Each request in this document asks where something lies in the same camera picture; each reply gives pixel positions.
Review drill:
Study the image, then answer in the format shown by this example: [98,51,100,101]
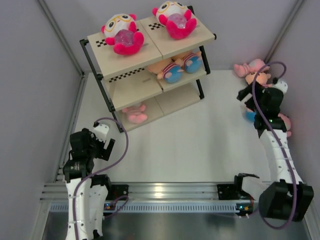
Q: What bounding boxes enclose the peach doll blue pants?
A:
[244,70,273,88]
[147,59,185,84]
[244,107,257,123]

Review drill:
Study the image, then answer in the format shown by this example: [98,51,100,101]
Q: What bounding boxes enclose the white pink panda plush glasses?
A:
[100,13,145,56]

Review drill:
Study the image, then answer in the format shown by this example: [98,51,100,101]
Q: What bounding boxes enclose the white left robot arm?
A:
[62,123,115,240]

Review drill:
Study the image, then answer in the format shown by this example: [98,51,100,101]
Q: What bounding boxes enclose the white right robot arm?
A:
[233,83,314,222]

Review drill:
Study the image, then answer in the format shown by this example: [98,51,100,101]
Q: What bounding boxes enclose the pink striped plush bottom shelf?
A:
[121,103,148,124]

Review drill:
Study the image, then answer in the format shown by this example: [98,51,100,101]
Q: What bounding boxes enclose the peach doll on middle shelf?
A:
[171,50,202,74]

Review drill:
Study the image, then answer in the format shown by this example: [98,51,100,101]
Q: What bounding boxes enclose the beige three-tier shelf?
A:
[80,16,217,133]

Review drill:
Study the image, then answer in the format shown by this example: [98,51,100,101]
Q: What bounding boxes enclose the white panda toy on shelf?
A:
[152,1,197,40]

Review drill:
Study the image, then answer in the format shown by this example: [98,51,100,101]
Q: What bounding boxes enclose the pink plush far corner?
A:
[233,58,266,78]

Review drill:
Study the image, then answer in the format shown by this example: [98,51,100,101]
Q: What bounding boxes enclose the pink striped plush right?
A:
[278,113,292,137]

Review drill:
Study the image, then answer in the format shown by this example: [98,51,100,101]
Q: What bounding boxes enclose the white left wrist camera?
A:
[92,122,110,143]

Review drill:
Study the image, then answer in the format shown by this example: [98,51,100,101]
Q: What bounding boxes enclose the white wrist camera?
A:
[92,122,110,143]
[272,78,288,94]

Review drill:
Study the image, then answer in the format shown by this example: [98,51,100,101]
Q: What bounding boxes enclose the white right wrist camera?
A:
[272,78,288,94]

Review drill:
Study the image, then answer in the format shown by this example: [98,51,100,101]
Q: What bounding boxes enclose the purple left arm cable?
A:
[73,116,130,240]

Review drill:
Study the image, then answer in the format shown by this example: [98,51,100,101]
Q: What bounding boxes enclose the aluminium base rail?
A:
[39,181,312,202]

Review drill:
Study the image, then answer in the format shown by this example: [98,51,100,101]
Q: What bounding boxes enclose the white slotted cable duct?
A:
[49,201,253,213]

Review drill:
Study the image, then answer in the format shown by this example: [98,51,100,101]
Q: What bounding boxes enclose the aluminium frame post right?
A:
[264,0,306,63]

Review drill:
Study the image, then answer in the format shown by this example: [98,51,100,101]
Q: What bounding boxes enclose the aluminium frame post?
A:
[264,0,306,63]
[35,0,84,76]

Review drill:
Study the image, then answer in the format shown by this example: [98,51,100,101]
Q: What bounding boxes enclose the aluminium frame post left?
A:
[35,0,84,76]

